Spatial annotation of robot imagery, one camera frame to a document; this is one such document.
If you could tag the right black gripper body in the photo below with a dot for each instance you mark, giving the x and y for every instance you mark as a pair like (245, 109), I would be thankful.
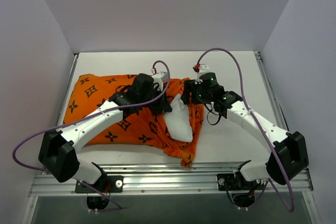
(189, 92)

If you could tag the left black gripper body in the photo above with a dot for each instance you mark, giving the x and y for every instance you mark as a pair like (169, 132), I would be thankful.
(163, 102)

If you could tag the white pillow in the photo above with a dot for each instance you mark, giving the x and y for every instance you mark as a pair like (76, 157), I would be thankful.
(177, 121)

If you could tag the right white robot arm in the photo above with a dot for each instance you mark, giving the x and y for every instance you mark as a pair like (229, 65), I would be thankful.
(288, 151)

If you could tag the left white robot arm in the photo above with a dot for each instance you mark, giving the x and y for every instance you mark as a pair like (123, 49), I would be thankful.
(59, 148)

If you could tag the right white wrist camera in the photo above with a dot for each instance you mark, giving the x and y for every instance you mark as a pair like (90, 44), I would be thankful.
(201, 69)

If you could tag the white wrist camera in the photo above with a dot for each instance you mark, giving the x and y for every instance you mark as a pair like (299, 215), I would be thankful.
(159, 76)
(201, 69)

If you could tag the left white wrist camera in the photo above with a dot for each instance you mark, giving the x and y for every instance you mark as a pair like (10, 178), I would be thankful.
(159, 76)

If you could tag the aluminium frame rail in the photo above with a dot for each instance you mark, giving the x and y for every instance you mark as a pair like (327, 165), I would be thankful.
(158, 179)

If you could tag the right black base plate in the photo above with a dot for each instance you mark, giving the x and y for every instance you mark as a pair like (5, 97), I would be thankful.
(235, 182)

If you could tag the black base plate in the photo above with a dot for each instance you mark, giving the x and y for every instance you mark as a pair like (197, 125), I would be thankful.
(111, 184)
(235, 182)

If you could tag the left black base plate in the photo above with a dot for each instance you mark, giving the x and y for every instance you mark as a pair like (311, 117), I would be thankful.
(111, 184)

